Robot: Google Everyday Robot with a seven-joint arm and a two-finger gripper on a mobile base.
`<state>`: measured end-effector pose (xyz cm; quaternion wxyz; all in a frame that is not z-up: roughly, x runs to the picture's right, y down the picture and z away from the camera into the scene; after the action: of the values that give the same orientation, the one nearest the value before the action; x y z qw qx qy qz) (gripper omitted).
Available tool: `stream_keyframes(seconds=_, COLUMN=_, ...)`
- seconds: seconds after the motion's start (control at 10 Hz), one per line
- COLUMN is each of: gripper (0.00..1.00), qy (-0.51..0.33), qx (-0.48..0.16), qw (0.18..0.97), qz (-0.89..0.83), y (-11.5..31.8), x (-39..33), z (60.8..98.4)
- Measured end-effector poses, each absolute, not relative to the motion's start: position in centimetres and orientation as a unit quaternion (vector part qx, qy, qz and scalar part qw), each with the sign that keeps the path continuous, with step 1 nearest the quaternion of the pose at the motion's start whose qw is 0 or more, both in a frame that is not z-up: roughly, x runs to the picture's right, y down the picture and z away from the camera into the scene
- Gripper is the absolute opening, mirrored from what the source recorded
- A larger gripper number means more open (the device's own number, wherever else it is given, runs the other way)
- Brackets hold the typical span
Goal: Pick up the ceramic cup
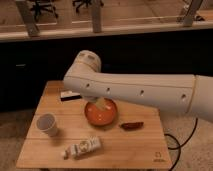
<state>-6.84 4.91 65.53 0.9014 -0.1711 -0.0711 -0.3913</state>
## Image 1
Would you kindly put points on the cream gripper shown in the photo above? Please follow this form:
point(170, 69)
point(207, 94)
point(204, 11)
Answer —
point(98, 102)

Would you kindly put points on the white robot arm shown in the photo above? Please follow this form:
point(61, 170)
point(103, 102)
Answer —
point(184, 93)

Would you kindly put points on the orange bowl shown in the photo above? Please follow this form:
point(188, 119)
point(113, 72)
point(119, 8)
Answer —
point(98, 117)

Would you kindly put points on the black and white eraser block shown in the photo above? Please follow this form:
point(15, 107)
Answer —
point(69, 95)

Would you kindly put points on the white tube with label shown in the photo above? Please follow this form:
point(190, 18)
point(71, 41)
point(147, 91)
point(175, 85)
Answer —
point(81, 148)

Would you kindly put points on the wooden table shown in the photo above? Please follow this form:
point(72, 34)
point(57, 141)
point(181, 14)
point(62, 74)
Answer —
point(135, 140)

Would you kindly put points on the middle grey pillar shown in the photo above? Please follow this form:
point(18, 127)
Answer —
point(96, 16)

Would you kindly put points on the grey pillar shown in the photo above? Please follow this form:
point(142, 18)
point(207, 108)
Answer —
point(27, 18)
point(189, 17)
point(96, 16)

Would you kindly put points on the middle office chair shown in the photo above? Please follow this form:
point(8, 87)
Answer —
point(78, 3)

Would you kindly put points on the office chair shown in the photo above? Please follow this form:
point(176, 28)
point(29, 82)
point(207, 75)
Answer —
point(42, 5)
point(78, 3)

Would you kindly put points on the left grey pillar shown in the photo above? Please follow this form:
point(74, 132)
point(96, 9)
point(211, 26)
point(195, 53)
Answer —
point(27, 18)

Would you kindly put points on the left office chair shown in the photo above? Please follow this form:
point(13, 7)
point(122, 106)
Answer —
point(42, 5)

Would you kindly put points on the right grey pillar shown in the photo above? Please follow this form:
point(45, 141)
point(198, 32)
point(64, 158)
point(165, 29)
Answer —
point(189, 17)

